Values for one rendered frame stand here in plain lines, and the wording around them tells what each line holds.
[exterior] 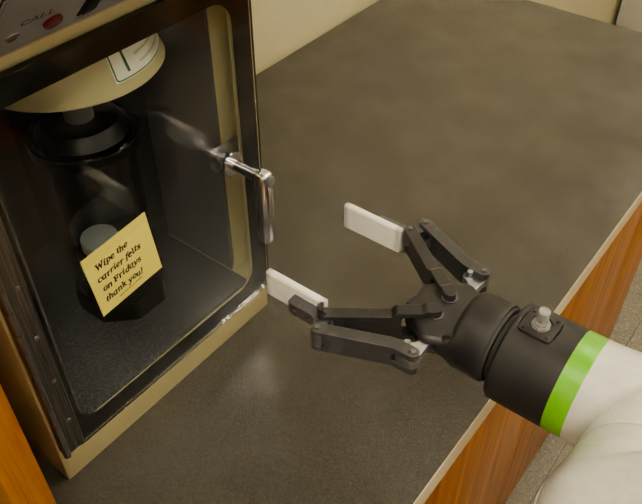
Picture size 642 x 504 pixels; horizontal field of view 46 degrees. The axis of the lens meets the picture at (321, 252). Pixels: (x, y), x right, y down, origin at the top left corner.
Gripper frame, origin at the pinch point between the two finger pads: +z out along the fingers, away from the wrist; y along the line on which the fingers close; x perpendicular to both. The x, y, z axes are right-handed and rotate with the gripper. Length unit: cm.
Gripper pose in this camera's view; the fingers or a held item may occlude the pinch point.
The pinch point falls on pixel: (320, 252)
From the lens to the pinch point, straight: 75.1
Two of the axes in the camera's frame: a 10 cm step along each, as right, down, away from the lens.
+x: 0.1, 7.4, 6.8
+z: -7.9, -4.1, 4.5
